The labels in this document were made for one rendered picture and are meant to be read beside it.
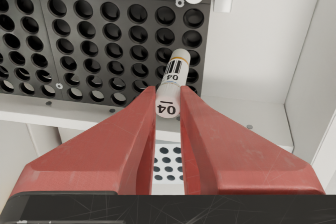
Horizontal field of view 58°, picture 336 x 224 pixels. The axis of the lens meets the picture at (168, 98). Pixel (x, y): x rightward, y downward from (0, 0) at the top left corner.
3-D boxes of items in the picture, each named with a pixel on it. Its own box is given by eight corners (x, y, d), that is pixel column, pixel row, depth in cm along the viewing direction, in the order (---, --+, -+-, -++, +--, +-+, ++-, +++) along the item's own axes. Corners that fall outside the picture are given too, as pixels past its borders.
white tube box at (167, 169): (203, 124, 42) (201, 143, 39) (208, 164, 47) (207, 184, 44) (120, 126, 45) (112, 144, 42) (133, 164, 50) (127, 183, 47)
